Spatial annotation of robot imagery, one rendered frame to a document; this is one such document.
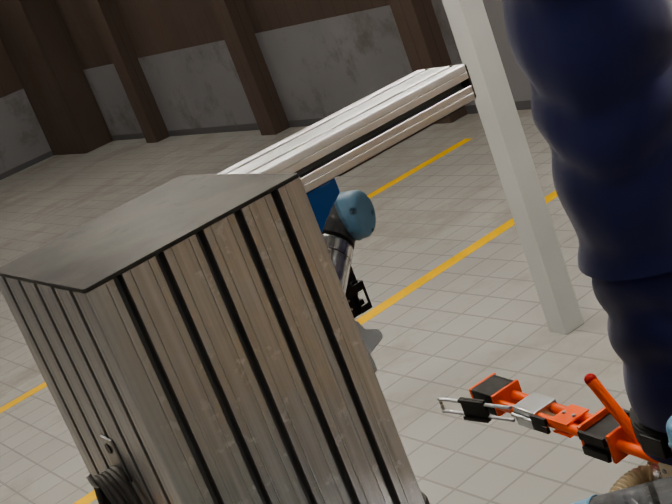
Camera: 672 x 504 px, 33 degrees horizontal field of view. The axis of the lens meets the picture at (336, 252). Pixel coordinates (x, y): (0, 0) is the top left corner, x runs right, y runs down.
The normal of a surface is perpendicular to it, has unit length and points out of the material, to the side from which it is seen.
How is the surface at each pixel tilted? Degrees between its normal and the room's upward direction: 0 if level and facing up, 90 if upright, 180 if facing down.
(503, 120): 90
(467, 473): 0
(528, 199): 90
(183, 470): 90
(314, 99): 90
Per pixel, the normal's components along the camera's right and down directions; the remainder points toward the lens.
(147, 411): 0.57, 0.05
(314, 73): -0.74, 0.45
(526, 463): -0.34, -0.89
